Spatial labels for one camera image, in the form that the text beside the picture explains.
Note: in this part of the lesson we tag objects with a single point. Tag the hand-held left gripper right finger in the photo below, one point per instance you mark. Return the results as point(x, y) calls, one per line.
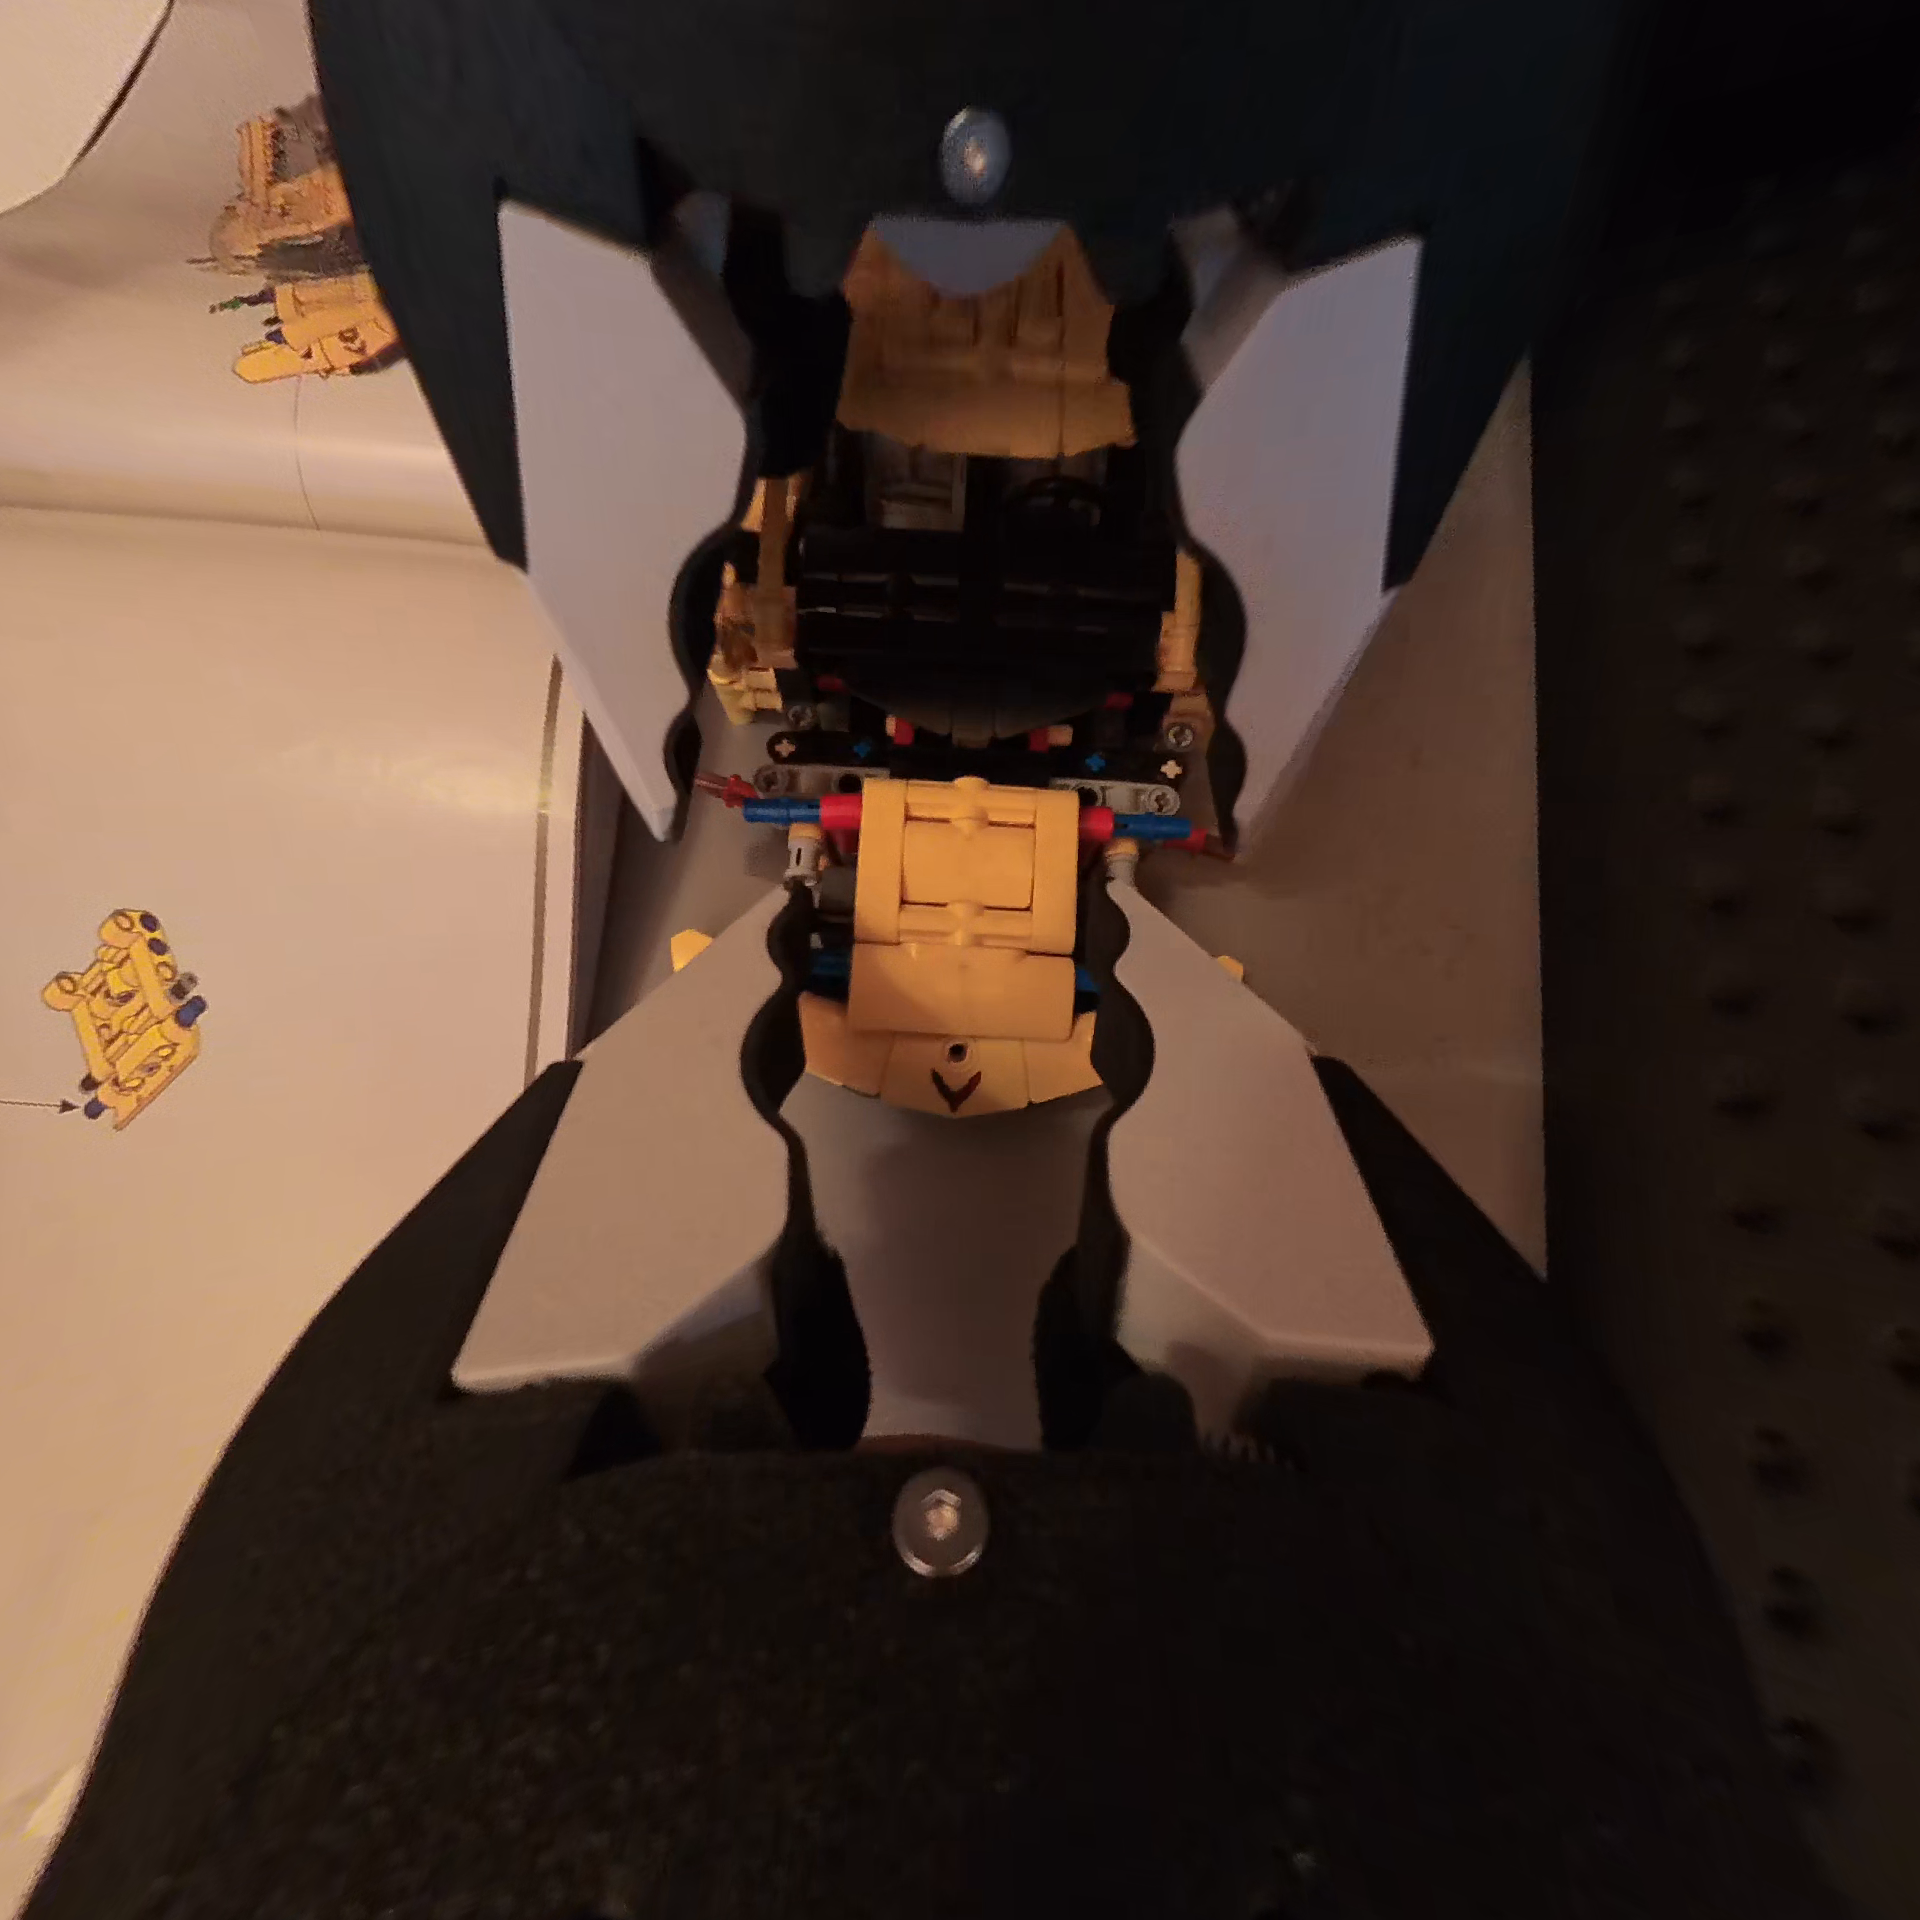
point(1261, 1201)

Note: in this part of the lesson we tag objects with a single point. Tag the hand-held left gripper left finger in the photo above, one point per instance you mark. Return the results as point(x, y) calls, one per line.
point(633, 1201)

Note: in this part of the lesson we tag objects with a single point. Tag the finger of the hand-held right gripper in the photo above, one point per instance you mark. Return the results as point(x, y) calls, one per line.
point(598, 452)
point(1304, 480)

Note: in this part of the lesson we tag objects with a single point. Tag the yellow brick model car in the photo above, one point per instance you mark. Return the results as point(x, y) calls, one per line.
point(974, 378)

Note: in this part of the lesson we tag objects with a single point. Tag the yellow brick hood panel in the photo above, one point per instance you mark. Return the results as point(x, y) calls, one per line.
point(963, 869)

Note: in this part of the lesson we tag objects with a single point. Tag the open instruction booklet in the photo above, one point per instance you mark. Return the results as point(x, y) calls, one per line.
point(226, 750)

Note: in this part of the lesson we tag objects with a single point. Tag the black dotted rubber mat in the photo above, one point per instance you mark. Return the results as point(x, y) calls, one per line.
point(1725, 899)

